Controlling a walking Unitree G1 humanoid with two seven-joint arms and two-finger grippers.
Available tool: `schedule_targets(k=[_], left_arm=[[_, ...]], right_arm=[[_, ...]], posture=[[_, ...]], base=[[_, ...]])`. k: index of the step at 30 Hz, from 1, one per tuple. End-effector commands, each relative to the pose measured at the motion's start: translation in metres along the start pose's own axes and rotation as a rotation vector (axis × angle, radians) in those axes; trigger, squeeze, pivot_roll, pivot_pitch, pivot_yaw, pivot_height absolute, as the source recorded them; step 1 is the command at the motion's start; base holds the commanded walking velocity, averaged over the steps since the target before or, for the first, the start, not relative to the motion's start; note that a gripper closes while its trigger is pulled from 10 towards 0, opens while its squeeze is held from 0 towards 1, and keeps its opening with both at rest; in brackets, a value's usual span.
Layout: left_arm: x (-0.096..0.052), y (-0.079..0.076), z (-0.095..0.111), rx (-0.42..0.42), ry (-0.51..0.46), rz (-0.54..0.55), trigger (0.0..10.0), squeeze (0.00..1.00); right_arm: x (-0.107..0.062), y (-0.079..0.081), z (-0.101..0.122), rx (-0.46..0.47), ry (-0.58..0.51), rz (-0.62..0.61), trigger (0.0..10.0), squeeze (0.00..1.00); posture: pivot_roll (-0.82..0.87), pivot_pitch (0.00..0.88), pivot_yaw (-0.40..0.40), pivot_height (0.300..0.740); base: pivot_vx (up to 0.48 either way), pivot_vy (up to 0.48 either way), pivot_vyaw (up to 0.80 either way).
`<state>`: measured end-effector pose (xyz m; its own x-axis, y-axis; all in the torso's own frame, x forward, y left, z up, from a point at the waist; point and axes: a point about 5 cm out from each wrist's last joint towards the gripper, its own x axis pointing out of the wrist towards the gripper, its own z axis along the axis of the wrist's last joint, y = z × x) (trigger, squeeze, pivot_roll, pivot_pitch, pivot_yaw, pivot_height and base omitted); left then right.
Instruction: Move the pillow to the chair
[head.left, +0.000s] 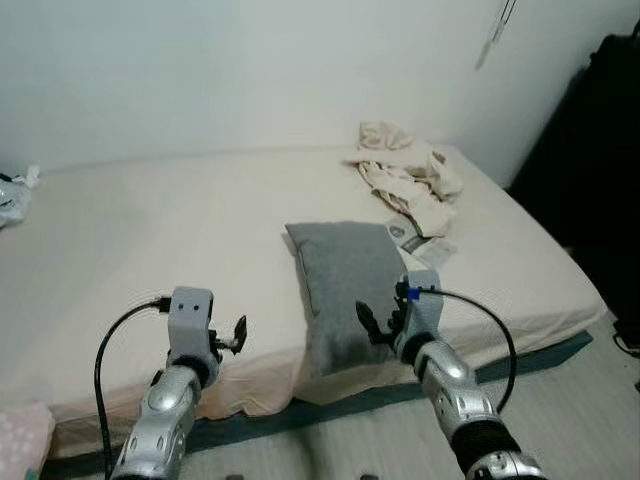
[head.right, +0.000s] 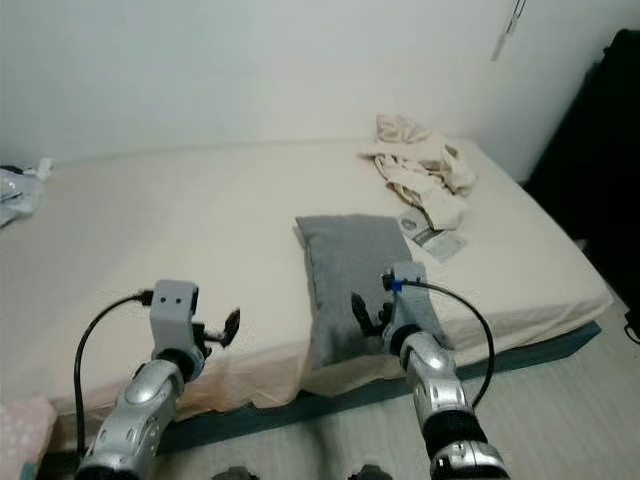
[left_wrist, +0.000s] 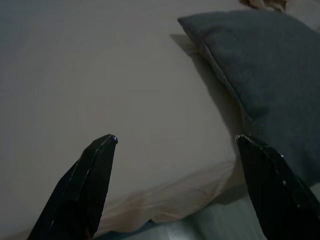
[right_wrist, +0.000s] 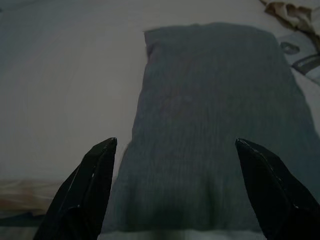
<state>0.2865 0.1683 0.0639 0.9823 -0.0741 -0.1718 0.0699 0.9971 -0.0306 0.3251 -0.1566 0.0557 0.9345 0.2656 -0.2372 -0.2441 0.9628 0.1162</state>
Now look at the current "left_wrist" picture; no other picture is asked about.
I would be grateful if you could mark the bed with white sheet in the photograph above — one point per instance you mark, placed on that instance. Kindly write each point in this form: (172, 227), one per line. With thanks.
(105, 82)

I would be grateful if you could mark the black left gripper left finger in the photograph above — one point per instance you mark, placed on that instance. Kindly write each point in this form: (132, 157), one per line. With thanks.
(82, 190)

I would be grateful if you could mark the crumpled beige cloth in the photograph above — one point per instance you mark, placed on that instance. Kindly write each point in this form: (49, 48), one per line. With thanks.
(263, 4)

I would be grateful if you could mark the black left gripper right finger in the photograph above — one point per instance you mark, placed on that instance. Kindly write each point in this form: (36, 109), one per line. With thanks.
(277, 195)

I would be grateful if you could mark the dark grey pillow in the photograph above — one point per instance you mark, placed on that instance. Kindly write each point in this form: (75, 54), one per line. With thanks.
(260, 70)

